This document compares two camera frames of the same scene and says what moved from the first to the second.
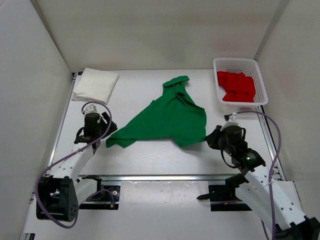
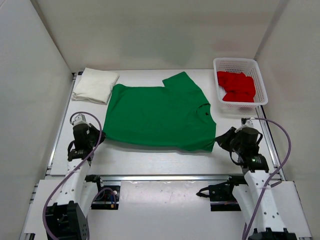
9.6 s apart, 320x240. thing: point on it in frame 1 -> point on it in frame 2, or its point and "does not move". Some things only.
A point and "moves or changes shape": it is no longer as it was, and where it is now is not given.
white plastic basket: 239,83 does not move
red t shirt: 239,87 does not move
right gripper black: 211,139 -> 222,140
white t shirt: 95,85 does not move
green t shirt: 176,117 moves or changes shape
